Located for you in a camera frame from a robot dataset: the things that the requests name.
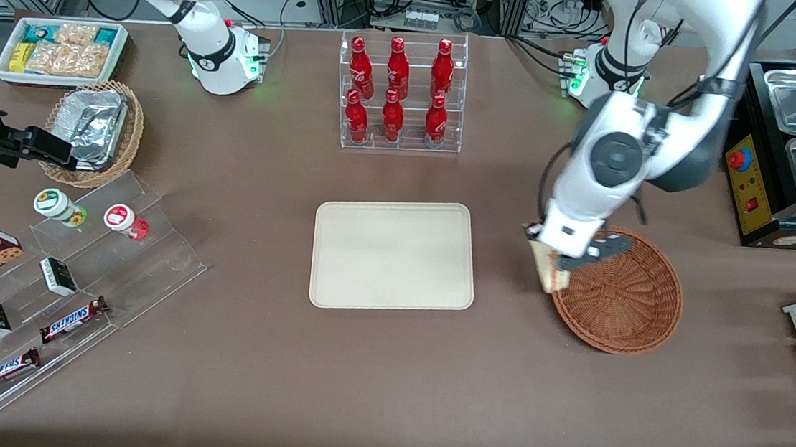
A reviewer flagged triangular sandwich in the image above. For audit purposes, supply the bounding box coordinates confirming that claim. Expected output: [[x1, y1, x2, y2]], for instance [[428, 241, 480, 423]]
[[520, 222, 576, 296]]

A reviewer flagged brown wicker basket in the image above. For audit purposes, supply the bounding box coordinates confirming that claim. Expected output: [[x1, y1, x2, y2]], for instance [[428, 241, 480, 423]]
[[546, 222, 690, 360]]

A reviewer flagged light wicker basket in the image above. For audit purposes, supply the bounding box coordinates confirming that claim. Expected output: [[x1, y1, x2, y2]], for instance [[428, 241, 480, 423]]
[[36, 74, 148, 193]]

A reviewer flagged cream plastic tray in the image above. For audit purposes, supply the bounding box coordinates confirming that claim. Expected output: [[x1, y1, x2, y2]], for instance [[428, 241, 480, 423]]
[[308, 191, 482, 321]]

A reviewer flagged aluminium foil container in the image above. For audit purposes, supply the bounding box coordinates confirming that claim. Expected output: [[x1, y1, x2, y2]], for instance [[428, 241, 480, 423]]
[[50, 84, 131, 173]]

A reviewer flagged green lid yogurt cup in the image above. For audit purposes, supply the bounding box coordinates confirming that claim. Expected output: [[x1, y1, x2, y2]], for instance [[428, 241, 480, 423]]
[[32, 187, 90, 229]]

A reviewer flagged large clear cracker bag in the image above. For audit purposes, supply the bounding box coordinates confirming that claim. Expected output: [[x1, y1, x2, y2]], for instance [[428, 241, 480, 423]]
[[26, 38, 112, 81]]

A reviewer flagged yellow snack packet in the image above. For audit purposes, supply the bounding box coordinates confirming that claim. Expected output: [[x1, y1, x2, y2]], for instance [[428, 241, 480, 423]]
[[8, 41, 34, 74]]

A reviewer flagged red lid yogurt cup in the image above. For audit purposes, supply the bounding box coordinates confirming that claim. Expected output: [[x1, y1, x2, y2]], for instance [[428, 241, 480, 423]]
[[102, 202, 151, 242]]

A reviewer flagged teal snack packet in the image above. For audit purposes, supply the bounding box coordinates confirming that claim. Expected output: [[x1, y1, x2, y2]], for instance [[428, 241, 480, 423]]
[[21, 22, 54, 47]]

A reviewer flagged small clear cracker bag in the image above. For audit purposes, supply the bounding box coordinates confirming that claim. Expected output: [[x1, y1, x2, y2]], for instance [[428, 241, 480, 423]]
[[54, 21, 100, 48]]

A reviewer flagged white rectangular snack bin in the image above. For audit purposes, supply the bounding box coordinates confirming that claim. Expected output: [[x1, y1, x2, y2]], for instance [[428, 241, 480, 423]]
[[0, 12, 131, 94]]

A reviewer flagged clear acrylic stepped display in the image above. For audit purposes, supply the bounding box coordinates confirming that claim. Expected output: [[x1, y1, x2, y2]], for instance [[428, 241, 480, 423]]
[[0, 159, 215, 431]]

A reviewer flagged snickers chocolate bar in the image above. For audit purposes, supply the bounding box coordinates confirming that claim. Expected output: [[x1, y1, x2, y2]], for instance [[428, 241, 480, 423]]
[[0, 344, 42, 403], [38, 291, 111, 350]]

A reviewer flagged red cola bottle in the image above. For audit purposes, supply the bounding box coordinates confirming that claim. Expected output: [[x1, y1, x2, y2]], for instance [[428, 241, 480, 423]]
[[342, 88, 372, 144], [429, 37, 457, 100], [384, 36, 413, 101], [346, 35, 379, 100], [379, 88, 408, 144], [423, 93, 451, 149]]

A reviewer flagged clear acrylic bottle rack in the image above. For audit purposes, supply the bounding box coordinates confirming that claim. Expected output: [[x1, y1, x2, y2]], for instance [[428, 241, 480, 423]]
[[331, 23, 472, 159]]

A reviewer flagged white power strip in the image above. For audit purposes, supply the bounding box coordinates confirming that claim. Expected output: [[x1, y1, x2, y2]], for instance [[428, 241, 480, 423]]
[[402, 8, 440, 31]]

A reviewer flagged grey coiled cable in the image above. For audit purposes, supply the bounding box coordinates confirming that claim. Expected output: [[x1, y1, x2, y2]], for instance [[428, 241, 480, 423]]
[[451, 5, 484, 34]]

